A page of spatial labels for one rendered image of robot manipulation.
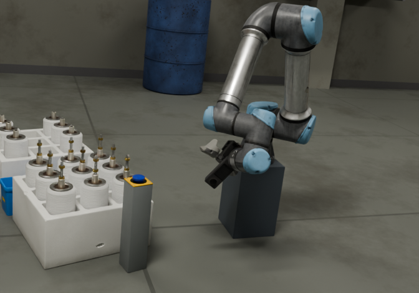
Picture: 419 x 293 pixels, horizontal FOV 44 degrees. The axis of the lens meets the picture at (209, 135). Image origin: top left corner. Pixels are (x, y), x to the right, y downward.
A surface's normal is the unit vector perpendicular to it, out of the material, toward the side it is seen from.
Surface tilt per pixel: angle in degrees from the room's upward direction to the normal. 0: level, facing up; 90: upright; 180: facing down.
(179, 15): 90
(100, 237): 90
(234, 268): 0
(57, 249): 90
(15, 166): 90
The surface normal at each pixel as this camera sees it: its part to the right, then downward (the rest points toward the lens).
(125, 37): 0.31, 0.31
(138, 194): 0.56, 0.30
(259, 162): 0.33, 0.00
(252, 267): 0.11, -0.95
